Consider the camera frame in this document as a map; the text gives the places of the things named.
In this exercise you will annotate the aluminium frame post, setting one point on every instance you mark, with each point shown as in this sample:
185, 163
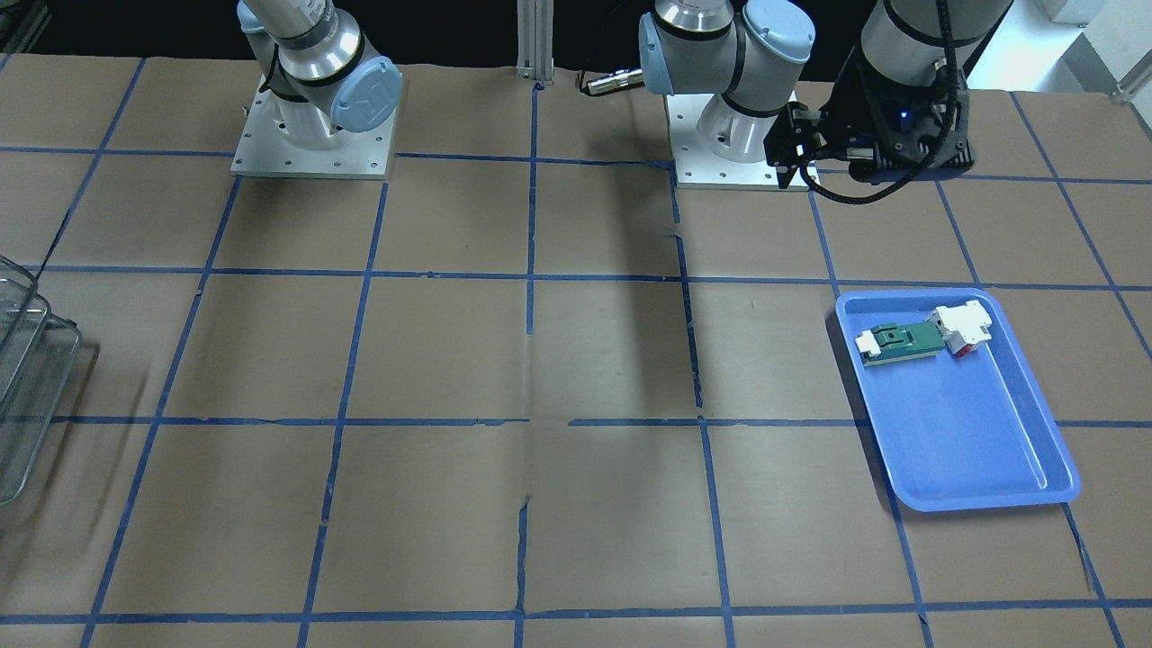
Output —
535, 36

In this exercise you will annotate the blue plastic tray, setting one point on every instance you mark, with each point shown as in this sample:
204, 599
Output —
956, 434

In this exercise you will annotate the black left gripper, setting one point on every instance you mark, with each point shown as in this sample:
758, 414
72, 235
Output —
852, 110

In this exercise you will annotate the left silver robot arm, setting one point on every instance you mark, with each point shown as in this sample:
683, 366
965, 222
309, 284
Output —
753, 58

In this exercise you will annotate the white circuit breaker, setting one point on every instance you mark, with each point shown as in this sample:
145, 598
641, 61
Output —
964, 328

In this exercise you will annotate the green terminal block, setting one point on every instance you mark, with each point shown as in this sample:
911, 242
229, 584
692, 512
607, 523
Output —
890, 343

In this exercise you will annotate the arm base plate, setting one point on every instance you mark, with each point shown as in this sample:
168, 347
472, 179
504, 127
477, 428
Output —
715, 147
287, 140

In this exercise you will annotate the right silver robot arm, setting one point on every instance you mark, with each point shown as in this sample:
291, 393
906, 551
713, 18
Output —
323, 85

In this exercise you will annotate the wire mesh shelf basket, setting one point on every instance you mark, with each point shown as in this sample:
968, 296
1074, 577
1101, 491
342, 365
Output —
38, 354

